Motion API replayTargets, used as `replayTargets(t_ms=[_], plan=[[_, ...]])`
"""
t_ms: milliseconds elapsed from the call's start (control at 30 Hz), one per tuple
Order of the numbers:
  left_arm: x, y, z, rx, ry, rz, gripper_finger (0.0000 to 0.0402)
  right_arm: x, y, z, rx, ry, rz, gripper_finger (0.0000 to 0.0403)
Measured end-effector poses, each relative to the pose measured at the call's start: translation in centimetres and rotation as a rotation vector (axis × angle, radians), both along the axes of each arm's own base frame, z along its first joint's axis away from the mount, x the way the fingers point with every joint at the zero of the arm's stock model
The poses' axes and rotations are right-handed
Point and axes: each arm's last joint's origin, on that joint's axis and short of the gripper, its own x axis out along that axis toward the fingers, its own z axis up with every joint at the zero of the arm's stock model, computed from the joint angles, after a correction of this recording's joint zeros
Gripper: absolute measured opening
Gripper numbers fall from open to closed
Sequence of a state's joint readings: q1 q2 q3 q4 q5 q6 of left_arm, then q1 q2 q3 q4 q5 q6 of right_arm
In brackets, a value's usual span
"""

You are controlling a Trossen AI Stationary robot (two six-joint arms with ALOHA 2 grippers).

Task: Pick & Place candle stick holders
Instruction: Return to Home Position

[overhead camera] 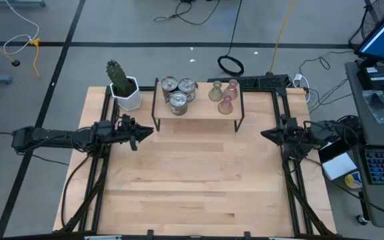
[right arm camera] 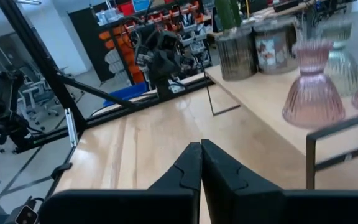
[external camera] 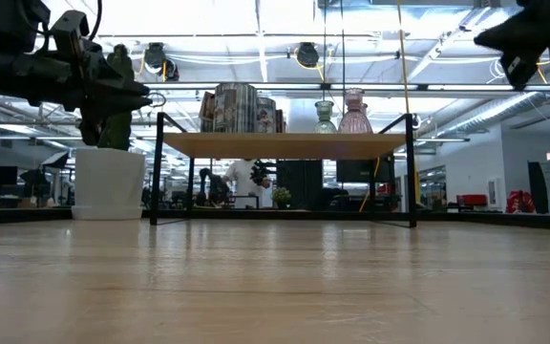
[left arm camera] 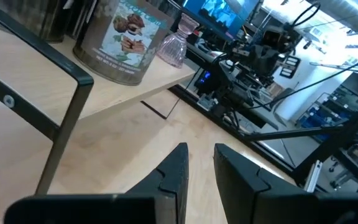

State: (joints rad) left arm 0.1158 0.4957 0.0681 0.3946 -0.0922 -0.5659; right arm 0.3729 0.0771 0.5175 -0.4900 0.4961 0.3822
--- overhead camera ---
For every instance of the black aluminium table frame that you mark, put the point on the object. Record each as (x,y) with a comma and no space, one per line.
(274,98)

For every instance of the black desk caster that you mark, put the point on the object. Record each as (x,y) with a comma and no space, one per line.
(362,219)

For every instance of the green glass candle stick holder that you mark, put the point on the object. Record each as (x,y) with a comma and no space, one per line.
(215,95)

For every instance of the black floor fan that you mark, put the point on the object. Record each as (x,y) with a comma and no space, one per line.
(370,20)

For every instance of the brown tin can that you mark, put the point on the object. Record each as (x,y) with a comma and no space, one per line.
(188,90)

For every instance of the green cactus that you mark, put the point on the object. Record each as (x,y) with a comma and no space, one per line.
(117,78)

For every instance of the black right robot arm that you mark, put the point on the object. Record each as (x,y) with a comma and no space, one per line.
(325,133)

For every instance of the pink glass candle stick holder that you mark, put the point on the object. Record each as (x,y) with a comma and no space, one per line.
(231,91)
(225,107)

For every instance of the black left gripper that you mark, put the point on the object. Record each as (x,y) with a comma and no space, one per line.
(127,130)

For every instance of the white box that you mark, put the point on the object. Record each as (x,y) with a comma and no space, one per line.
(340,168)

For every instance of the black mini computer box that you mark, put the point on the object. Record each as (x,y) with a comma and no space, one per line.
(375,78)

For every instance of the wooden shelf riser black frame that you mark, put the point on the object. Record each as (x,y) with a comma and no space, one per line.
(202,110)

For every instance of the clear plastic bag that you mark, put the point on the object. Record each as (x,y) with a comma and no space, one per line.
(380,106)

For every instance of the white hexagonal plant pot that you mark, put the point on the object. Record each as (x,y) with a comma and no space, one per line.
(130,101)

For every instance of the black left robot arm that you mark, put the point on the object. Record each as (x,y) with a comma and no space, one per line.
(45,137)

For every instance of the white power adapter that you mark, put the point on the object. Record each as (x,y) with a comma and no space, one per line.
(298,78)

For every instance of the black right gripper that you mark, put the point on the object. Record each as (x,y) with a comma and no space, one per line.
(293,135)

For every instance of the black round floor plug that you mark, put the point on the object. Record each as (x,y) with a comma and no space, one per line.
(15,63)

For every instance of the glass candle jar orange label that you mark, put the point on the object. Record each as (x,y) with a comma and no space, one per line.
(168,85)

